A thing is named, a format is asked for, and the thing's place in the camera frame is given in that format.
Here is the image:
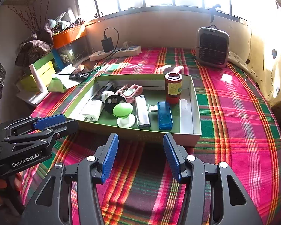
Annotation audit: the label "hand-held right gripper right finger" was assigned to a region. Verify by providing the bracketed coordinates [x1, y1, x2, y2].
[163, 133, 264, 225]

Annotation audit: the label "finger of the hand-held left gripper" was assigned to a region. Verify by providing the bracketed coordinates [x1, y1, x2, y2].
[3, 114, 66, 132]
[5, 119, 79, 153]

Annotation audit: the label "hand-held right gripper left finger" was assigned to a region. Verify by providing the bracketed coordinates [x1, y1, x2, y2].
[20, 132, 119, 225]

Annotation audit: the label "white charger plug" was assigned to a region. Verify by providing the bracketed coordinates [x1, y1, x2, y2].
[81, 101, 104, 123]

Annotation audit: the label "green cardboard box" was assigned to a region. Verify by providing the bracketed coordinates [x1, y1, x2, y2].
[63, 73, 202, 147]

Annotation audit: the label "blue translucent usb device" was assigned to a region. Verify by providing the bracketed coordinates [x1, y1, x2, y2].
[147, 101, 173, 131]

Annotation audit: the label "black oval disc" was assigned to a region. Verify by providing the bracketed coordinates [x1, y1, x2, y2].
[104, 95, 126, 114]

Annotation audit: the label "green mushroom-shaped stand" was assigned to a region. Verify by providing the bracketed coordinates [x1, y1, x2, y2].
[112, 102, 133, 128]

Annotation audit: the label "black rectangular device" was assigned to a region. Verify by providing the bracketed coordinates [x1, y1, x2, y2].
[92, 81, 115, 101]

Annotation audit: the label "white round jar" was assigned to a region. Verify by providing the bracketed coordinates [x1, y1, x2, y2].
[101, 90, 115, 103]

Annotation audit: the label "silver lighter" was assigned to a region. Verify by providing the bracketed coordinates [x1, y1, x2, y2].
[134, 95, 151, 129]

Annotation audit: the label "pink clip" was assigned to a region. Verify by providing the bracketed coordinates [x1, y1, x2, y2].
[115, 84, 143, 104]

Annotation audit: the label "dark red jar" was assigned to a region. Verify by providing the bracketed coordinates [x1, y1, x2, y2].
[164, 72, 183, 105]

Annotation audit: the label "white tube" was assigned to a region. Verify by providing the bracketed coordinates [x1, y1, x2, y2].
[29, 64, 48, 94]

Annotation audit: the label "yellow box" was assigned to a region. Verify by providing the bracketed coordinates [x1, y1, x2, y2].
[19, 64, 55, 92]

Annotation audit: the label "black smartphone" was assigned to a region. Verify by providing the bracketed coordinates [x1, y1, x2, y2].
[69, 72, 92, 80]

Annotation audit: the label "green and white box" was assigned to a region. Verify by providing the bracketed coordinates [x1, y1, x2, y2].
[31, 51, 55, 71]

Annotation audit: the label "blue picture box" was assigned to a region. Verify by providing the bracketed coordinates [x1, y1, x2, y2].
[52, 48, 74, 72]

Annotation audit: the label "plaid blanket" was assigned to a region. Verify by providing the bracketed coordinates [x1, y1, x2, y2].
[21, 47, 281, 225]

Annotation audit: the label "brown checked cloth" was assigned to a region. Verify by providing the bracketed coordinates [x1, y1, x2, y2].
[15, 27, 54, 67]

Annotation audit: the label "orange box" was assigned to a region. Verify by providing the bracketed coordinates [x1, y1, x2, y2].
[52, 24, 87, 50]

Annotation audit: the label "black charger adapter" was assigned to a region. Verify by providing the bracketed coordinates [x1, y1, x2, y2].
[101, 37, 114, 52]

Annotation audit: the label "pale green plants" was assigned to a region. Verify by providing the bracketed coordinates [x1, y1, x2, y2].
[44, 12, 86, 32]

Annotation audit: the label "white power strip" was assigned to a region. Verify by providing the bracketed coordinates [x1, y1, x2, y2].
[89, 45, 142, 61]

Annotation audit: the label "dry twig bundle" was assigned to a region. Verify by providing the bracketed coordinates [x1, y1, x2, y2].
[7, 0, 55, 35]

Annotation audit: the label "grey fan heater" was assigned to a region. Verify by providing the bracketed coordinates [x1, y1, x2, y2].
[195, 27, 230, 69]

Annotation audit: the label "heart print curtain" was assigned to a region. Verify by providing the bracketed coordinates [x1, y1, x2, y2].
[229, 0, 281, 108]

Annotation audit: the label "black charger cable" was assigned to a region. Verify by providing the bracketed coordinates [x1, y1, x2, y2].
[104, 27, 122, 59]

